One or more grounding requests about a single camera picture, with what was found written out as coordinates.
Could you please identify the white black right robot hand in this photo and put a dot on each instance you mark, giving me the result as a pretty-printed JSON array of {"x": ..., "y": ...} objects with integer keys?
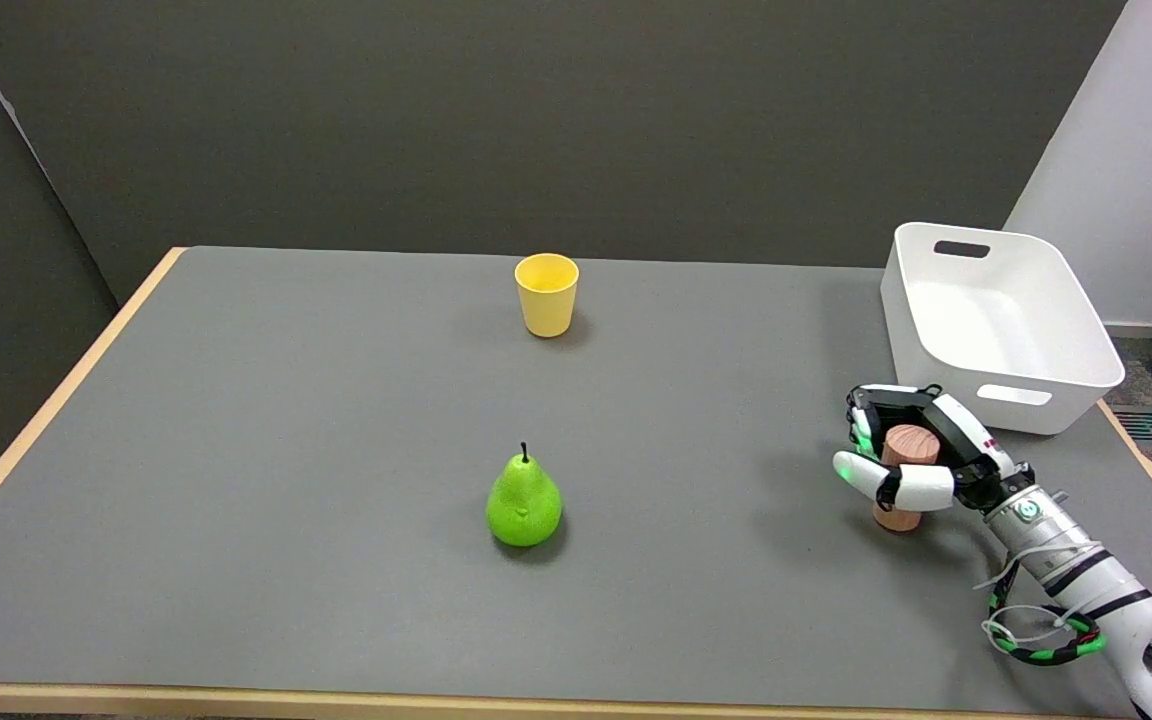
[{"x": 936, "y": 470}]

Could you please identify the wooden cylinder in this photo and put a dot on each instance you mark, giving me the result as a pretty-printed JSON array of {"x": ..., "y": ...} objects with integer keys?
[{"x": 911, "y": 446}]

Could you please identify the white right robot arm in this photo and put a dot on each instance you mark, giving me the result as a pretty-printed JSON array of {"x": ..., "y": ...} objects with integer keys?
[{"x": 1096, "y": 590}]

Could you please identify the white plastic bin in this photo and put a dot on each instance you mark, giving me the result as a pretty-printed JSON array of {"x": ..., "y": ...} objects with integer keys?
[{"x": 996, "y": 325}]

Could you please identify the green pear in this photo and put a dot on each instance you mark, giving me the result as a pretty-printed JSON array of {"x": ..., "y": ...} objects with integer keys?
[{"x": 524, "y": 503}]

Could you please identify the yellow cup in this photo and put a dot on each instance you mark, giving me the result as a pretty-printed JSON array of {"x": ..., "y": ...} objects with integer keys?
[{"x": 546, "y": 294}]

